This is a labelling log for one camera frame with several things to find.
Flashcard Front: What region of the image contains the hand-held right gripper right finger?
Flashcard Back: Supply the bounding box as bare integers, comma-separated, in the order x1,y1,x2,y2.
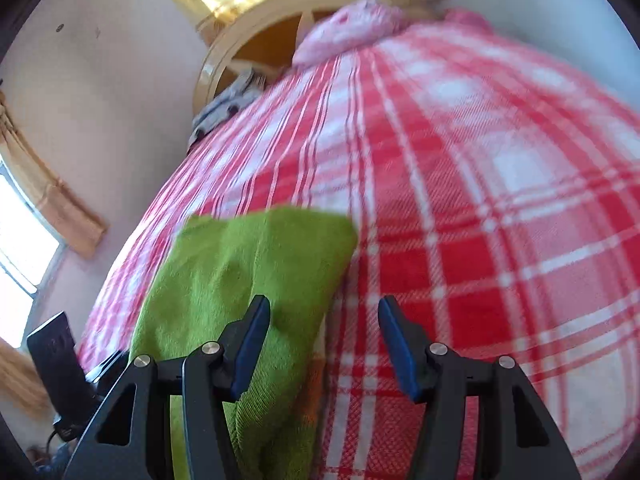
378,296,581,480

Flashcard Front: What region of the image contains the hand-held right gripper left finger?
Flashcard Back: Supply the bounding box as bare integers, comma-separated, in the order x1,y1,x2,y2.
65,295,271,480

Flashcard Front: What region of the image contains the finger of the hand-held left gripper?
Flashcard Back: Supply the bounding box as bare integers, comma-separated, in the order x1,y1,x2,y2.
85,351,130,398

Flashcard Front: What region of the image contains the green striped knit sweater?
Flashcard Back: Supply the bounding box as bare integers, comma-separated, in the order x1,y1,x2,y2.
129,206,358,480

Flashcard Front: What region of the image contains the orange curtain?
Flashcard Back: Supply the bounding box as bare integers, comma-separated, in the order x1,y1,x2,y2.
0,337,47,422
0,90,109,261

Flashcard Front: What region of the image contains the window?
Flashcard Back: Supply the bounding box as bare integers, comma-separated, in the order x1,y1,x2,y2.
0,160,67,351

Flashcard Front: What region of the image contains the red plaid blanket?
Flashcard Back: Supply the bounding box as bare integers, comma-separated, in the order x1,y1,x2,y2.
77,15,640,480

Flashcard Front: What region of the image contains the grey patterned folded cloth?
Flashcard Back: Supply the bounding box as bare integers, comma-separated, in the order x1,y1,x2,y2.
187,67,267,145

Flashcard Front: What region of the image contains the cream wooden headboard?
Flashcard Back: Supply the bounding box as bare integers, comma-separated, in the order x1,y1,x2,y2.
192,0,401,126

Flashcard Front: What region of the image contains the pink pillow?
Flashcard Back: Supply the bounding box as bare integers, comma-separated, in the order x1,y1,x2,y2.
292,0,417,68

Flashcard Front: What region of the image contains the pink cloth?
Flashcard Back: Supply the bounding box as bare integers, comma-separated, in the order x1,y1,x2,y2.
444,7,497,36

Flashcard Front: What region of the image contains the black cable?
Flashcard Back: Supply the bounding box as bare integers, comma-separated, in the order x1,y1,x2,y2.
46,425,76,458

